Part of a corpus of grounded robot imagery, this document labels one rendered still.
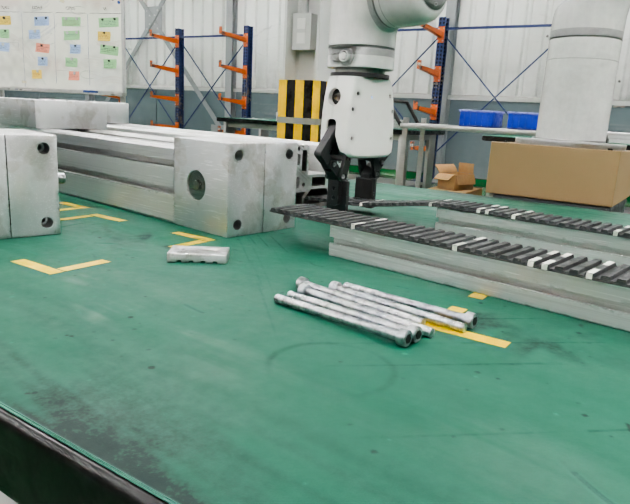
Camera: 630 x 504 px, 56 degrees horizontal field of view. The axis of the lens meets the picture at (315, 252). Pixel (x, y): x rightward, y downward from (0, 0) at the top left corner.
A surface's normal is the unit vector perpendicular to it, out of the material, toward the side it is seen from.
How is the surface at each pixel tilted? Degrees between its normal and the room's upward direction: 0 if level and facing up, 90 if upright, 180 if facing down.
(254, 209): 90
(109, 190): 90
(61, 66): 90
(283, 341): 0
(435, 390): 0
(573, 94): 89
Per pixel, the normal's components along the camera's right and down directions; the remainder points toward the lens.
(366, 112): 0.74, 0.19
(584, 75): -0.27, 0.18
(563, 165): -0.56, 0.16
